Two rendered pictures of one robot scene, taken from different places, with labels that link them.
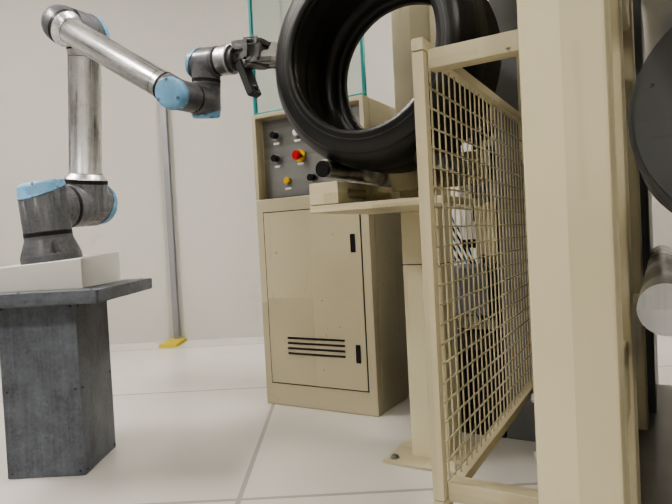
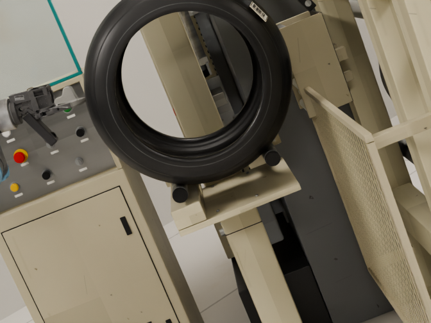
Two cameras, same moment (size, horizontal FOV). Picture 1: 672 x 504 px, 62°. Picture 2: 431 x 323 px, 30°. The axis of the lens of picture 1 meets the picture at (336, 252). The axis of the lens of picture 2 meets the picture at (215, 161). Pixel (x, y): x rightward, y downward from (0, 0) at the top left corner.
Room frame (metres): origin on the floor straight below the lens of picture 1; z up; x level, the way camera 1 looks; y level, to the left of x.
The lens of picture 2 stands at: (-0.49, 0.94, 1.45)
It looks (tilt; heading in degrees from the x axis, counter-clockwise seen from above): 13 degrees down; 332
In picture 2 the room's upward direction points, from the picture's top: 22 degrees counter-clockwise
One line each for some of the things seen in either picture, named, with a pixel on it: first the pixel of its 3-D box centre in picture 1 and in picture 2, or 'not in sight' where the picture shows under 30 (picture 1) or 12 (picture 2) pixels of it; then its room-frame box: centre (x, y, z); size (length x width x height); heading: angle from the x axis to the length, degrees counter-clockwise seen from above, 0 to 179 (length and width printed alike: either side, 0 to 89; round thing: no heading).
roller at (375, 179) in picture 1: (353, 173); (179, 180); (1.64, -0.06, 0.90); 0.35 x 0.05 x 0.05; 150
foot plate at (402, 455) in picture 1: (437, 450); not in sight; (1.81, -0.30, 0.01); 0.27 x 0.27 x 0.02; 60
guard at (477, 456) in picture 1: (502, 260); (369, 218); (1.21, -0.36, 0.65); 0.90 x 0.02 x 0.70; 150
